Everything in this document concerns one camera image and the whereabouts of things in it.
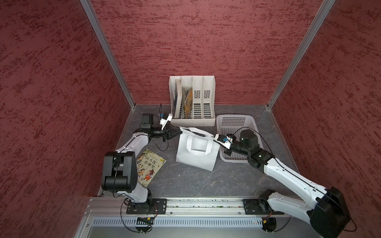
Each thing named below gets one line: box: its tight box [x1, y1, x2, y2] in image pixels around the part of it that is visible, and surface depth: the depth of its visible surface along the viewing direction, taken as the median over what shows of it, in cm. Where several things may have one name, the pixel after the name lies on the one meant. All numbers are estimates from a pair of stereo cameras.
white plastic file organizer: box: [168, 75, 216, 127], surface depth 111 cm
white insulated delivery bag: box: [176, 126, 220, 172], surface depth 79 cm
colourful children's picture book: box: [135, 148, 167, 188], surface depth 89 cm
